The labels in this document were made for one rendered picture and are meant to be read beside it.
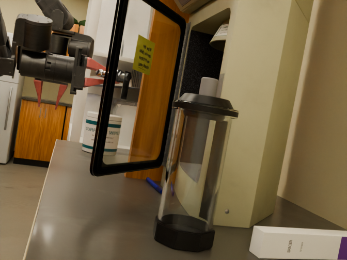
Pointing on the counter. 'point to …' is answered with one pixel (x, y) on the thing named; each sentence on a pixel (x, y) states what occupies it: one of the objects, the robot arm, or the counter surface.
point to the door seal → (113, 90)
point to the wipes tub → (90, 131)
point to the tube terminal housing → (255, 97)
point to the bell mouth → (220, 36)
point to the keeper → (220, 85)
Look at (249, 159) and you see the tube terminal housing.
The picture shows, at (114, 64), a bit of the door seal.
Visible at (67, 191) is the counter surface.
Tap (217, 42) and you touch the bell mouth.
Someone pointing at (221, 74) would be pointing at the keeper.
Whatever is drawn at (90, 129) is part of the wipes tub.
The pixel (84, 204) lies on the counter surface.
